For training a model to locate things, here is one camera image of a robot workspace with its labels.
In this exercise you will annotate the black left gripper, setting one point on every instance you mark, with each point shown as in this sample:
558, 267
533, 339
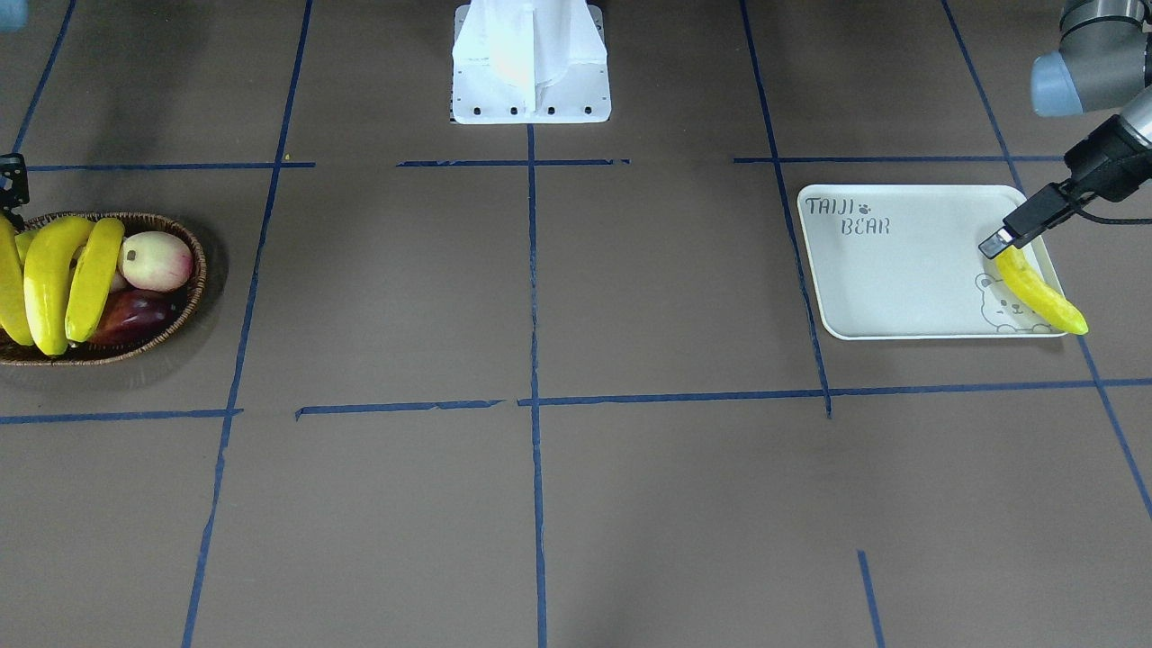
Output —
1109, 162

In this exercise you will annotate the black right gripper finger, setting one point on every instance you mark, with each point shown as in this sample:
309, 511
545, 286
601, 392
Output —
15, 192

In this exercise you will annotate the yellow banana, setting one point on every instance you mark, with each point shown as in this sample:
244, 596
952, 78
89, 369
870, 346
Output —
46, 280
13, 313
92, 281
1027, 284

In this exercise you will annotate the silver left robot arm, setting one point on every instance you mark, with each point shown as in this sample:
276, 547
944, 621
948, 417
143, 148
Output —
1103, 61

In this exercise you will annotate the brown wicker basket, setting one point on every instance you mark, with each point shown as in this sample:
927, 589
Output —
185, 301

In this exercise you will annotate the red yellow peach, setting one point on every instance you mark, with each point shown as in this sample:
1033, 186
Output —
156, 261

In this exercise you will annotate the white bear tray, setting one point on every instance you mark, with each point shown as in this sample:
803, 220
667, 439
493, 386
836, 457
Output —
902, 262

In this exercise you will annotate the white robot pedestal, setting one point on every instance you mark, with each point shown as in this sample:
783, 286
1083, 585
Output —
530, 62

